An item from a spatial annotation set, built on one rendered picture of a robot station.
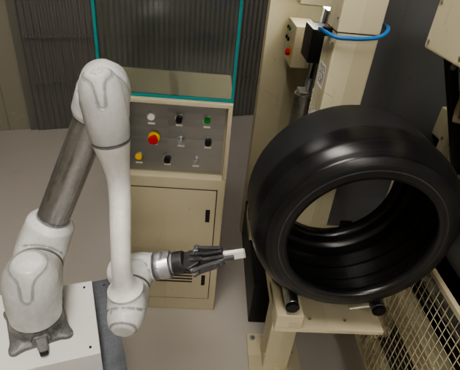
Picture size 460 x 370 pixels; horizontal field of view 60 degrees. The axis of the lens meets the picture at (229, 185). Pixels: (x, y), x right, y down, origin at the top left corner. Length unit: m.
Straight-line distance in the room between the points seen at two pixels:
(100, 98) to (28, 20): 3.19
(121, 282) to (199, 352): 1.19
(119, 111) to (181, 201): 0.97
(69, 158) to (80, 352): 0.59
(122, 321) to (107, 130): 0.52
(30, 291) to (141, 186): 0.80
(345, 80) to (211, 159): 0.78
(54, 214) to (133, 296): 0.38
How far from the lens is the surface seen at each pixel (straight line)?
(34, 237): 1.40
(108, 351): 1.51
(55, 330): 1.42
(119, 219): 1.12
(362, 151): 1.02
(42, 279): 1.27
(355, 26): 1.28
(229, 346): 2.30
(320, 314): 1.46
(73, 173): 1.27
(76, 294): 1.55
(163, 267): 1.29
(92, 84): 1.00
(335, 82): 1.31
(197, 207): 1.92
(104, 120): 1.01
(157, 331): 2.35
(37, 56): 4.23
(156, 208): 1.95
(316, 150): 1.02
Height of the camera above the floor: 1.88
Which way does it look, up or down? 33 degrees down
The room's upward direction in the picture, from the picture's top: 6 degrees clockwise
